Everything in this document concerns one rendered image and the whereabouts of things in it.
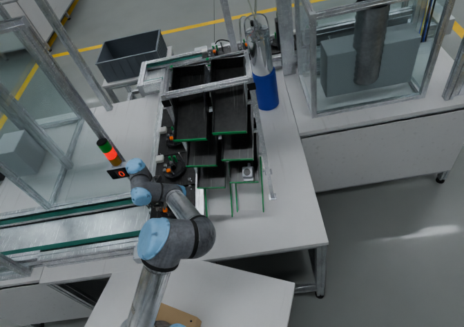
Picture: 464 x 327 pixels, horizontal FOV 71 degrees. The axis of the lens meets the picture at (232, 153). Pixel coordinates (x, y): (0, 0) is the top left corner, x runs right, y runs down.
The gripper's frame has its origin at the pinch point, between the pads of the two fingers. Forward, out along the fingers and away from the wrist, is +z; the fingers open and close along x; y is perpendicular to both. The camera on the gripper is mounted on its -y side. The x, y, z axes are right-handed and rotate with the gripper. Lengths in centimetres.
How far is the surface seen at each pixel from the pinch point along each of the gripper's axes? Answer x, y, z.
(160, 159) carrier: -8.9, -39.1, 9.5
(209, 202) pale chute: 21.6, -0.4, 5.1
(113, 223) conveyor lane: -35.6, -4.8, 16.9
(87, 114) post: -18, -19, -48
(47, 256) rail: -66, 12, 12
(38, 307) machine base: -103, 19, 61
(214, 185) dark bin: 27.9, 1.7, -11.1
